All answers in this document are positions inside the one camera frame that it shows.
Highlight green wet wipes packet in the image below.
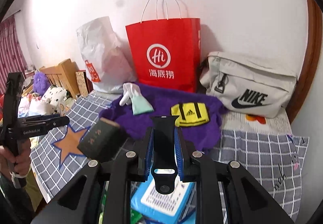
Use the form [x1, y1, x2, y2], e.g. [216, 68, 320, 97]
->
[130, 209, 143, 224]

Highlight black watch strap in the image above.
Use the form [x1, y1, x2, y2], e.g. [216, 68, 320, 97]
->
[150, 115, 180, 195]

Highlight yellow Adidas mini bag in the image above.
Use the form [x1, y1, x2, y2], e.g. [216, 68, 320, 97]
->
[171, 102, 210, 127]

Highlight person's left hand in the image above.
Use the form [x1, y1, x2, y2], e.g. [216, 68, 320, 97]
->
[0, 139, 31, 179]

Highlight purple plush toy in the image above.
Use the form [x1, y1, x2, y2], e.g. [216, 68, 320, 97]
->
[33, 71, 51, 96]

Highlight wooden bed headboard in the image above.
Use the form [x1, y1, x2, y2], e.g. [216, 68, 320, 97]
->
[39, 58, 79, 99]

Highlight brown patterned book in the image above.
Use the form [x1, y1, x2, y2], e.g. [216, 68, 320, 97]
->
[76, 70, 93, 97]

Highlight dark green tea tin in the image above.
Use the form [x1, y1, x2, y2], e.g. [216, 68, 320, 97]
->
[77, 117, 127, 163]

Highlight pink curtain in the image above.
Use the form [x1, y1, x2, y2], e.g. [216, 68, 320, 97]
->
[0, 16, 27, 94]

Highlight blue tissue box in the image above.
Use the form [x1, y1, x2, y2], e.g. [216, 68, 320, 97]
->
[131, 175, 195, 223]

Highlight white Miniso plastic bag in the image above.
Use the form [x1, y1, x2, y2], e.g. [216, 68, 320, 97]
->
[77, 16, 136, 93]

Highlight purple towel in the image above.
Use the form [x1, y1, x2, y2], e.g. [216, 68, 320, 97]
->
[99, 82, 228, 151]

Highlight grey Nike waist bag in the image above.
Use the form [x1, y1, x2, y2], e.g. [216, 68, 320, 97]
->
[200, 51, 297, 118]

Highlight red Haidilao paper bag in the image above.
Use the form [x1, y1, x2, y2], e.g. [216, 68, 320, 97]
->
[126, 17, 201, 93]

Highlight wooden door frame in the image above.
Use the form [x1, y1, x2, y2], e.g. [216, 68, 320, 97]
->
[286, 0, 322, 123]

